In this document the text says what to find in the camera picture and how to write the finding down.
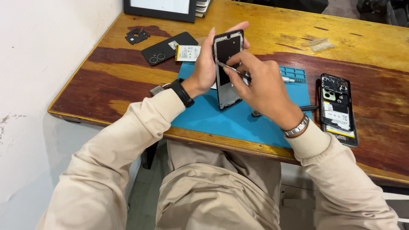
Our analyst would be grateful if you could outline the person's right hand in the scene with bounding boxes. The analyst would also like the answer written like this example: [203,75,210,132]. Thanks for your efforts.
[223,49,303,129]

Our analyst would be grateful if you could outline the person's left hand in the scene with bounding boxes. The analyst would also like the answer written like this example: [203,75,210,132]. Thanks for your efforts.
[182,21,250,97]

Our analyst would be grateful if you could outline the silver metal tweezers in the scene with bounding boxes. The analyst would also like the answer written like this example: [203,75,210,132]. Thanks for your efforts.
[216,61,252,80]

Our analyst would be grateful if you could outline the black phone display frame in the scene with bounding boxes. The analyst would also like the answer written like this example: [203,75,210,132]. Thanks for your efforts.
[212,29,245,111]

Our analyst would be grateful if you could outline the white phone battery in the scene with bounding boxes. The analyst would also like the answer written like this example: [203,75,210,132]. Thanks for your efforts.
[174,45,202,62]

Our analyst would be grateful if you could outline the black wrist smartwatch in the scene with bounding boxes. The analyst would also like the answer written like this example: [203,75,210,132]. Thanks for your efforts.
[168,78,195,108]

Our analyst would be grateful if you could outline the black phone back cover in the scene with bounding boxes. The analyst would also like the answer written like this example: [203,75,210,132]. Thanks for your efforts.
[141,31,199,66]

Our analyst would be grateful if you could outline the black spudger tool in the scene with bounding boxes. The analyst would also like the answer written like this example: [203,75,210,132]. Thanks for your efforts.
[251,104,320,118]

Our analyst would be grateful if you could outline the grey metal clip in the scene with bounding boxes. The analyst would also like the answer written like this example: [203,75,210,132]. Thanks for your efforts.
[150,83,172,97]

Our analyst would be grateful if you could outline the blue silicone repair mat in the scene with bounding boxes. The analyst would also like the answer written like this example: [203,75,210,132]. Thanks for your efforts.
[171,61,313,149]

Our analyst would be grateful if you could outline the clear plastic bag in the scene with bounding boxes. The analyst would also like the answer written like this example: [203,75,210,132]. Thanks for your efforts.
[308,37,337,53]

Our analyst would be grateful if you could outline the black plastic phone shield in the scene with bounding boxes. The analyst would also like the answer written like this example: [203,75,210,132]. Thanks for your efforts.
[125,28,151,45]

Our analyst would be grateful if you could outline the opened phone with battery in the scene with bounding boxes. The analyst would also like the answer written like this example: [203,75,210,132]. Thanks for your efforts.
[320,73,360,148]

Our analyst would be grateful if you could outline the black framed board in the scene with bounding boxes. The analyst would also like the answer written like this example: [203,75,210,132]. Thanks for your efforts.
[123,0,198,24]

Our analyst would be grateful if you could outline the black bag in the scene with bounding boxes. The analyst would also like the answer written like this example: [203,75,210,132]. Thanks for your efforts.
[238,0,330,14]

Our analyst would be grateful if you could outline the black table leg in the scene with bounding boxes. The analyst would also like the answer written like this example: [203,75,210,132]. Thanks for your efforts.
[141,141,159,170]

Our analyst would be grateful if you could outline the person's beige trousers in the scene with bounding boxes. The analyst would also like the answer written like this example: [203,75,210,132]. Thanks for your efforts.
[155,140,282,230]

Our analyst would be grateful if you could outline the dark chair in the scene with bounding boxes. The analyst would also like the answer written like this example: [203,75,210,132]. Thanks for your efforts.
[356,0,409,28]

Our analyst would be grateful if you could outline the silver metal wrist bracelet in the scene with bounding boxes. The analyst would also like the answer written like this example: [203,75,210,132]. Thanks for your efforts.
[281,112,310,138]

